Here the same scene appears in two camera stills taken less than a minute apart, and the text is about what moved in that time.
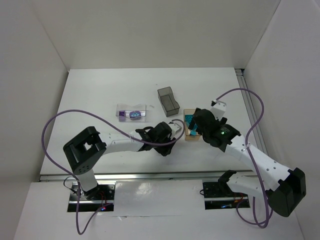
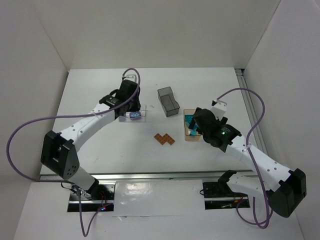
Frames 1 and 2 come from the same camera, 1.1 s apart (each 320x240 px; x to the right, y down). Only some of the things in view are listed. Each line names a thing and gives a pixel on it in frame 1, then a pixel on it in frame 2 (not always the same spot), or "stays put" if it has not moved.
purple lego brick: (122, 116) stays put
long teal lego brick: (188, 119) stays put
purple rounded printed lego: (135, 115) stays put
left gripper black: (167, 149) -> (135, 105)
